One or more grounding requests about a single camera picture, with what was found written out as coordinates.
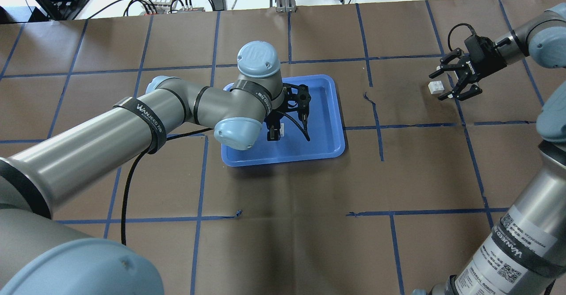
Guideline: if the orange connector hub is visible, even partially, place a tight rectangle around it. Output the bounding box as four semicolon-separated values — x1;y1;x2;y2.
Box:
176;7;206;13

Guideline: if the brown paper table cover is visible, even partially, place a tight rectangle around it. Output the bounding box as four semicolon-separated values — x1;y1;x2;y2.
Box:
0;0;565;295

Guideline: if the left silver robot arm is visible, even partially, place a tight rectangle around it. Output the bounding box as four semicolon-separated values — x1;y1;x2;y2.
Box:
0;41;286;295

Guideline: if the blue plastic tray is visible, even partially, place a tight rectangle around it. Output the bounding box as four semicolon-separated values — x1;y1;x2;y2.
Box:
221;75;345;167

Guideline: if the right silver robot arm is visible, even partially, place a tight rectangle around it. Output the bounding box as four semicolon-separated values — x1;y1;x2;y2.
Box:
413;3;565;295

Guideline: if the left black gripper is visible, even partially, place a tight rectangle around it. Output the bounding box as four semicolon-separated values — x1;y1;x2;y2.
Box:
268;83;311;142

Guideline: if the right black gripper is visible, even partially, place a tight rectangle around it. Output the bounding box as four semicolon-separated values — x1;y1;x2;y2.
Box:
436;43;508;101

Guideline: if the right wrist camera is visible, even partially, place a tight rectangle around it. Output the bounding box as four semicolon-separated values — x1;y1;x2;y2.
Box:
464;35;493;58

